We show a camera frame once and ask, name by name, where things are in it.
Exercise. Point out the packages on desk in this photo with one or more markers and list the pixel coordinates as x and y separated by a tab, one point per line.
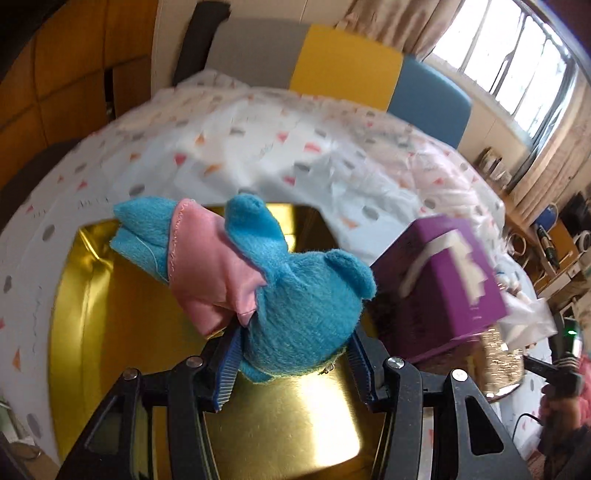
493	168

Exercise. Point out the person right hand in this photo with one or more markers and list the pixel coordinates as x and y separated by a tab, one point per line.
564	419

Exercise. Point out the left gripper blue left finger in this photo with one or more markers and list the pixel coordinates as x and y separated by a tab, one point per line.
222	355

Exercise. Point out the black rolled mat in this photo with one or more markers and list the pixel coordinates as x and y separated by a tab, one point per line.
199	35

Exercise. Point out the patterned plastic tablecloth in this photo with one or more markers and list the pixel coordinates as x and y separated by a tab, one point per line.
367	172

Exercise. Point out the wooden wardrobe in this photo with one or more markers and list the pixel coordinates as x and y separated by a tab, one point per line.
68	68

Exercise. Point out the left floral curtain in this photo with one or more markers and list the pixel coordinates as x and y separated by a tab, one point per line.
411	26

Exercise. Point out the right floral curtain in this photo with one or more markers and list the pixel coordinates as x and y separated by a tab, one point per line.
561	157

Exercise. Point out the grey yellow blue headboard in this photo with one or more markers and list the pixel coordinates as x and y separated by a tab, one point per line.
318	60

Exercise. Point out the purple tissue box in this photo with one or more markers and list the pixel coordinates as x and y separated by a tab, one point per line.
435	289

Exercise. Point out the blue plush toy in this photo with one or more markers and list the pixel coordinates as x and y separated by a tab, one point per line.
298	310

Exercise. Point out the window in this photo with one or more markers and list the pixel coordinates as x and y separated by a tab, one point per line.
513	58

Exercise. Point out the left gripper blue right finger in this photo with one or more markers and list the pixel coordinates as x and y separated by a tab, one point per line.
366	357

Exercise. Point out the ornate gold tissue box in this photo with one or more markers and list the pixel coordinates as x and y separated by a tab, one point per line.
497	370

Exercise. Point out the floral curtain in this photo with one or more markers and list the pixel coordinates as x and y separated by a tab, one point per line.
411	26
561	157

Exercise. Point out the gold metal tray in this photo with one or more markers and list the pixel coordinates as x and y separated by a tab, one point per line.
125	384

